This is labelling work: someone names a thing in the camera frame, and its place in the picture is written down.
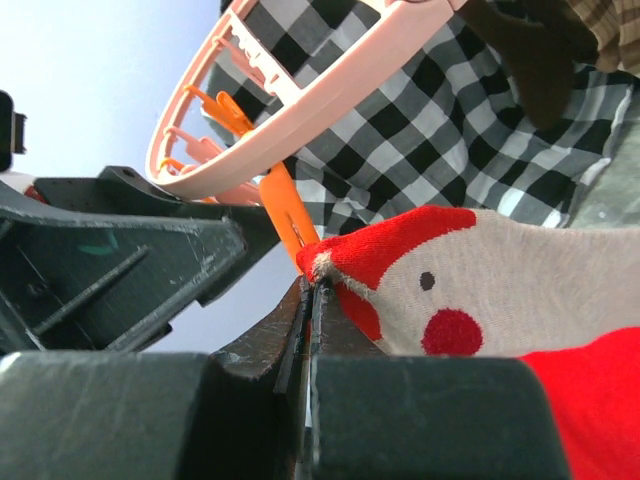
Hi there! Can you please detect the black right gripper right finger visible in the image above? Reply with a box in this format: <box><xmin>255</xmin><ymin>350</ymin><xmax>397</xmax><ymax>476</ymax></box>
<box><xmin>310</xmin><ymin>281</ymin><xmax>571</xmax><ymax>479</ymax></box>

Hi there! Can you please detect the brown striped sock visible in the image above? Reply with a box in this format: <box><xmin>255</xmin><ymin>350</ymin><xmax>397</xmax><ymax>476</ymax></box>
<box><xmin>569</xmin><ymin>0</ymin><xmax>640</xmax><ymax>77</ymax></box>

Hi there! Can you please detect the black white checkered shirt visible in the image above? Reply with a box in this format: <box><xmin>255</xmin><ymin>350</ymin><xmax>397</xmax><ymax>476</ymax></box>
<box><xmin>204</xmin><ymin>0</ymin><xmax>636</xmax><ymax>239</ymax></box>

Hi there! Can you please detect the pink round sock hanger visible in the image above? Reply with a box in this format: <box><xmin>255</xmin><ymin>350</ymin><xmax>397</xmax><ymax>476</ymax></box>
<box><xmin>145</xmin><ymin>1</ymin><xmax>463</xmax><ymax>200</ymax></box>

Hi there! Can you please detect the orange hanger clip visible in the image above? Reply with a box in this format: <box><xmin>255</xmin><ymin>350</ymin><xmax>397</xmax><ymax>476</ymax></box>
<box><xmin>258</xmin><ymin>162</ymin><xmax>319</xmax><ymax>272</ymax></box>
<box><xmin>184</xmin><ymin>85</ymin><xmax>254</xmax><ymax>137</ymax></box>

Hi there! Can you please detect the red white santa sock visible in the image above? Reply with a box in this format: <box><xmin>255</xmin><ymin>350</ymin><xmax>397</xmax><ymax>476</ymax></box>
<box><xmin>297</xmin><ymin>206</ymin><xmax>639</xmax><ymax>356</ymax></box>

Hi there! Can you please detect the red folded cloth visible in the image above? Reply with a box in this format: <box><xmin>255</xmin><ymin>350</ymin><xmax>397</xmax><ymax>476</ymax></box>
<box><xmin>522</xmin><ymin>328</ymin><xmax>639</xmax><ymax>480</ymax></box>

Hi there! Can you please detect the dark brown sock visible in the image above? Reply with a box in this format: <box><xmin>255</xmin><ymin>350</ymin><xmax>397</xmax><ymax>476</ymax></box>
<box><xmin>457</xmin><ymin>0</ymin><xmax>597</xmax><ymax>130</ymax></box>

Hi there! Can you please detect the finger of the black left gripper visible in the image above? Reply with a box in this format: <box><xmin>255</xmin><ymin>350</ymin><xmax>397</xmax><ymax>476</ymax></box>
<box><xmin>34</xmin><ymin>166</ymin><xmax>279</xmax><ymax>306</ymax></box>
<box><xmin>1</xmin><ymin>185</ymin><xmax>246</xmax><ymax>353</ymax></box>

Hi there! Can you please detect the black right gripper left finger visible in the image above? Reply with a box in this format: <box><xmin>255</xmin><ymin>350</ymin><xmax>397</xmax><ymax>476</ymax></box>
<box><xmin>1</xmin><ymin>279</ymin><xmax>312</xmax><ymax>479</ymax></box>

